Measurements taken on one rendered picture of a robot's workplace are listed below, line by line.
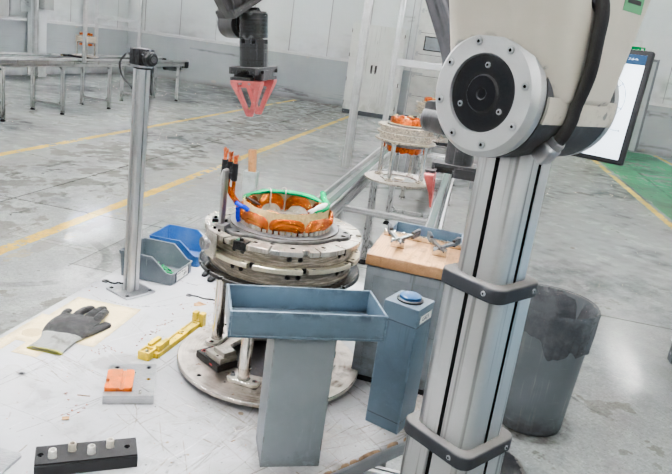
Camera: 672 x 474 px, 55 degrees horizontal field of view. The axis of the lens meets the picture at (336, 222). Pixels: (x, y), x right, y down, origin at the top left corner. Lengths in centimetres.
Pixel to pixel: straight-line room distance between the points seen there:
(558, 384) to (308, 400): 187
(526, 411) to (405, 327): 176
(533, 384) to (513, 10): 217
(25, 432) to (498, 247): 83
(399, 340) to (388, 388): 10
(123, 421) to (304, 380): 35
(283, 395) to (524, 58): 63
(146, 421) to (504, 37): 87
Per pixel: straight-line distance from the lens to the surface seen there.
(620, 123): 208
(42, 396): 133
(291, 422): 110
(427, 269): 130
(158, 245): 193
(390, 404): 125
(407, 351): 119
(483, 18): 84
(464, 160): 134
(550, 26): 80
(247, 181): 137
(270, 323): 99
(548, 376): 281
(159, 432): 121
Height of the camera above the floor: 146
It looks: 15 degrees down
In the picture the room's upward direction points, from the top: 8 degrees clockwise
